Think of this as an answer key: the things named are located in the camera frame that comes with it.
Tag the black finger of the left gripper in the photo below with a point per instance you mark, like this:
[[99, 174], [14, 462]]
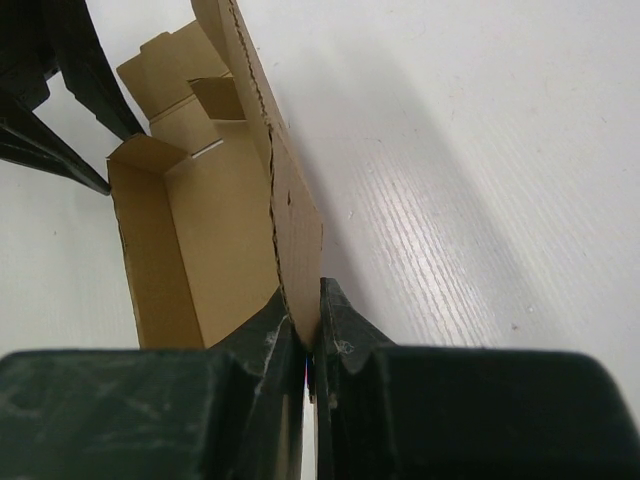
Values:
[[28, 142], [85, 69]]

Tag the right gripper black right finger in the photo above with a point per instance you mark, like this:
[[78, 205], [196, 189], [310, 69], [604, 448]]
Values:
[[388, 411]]

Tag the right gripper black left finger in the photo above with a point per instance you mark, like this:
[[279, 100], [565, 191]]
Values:
[[232, 411]]

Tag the brown cardboard box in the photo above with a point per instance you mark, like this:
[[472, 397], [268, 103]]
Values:
[[214, 213]]

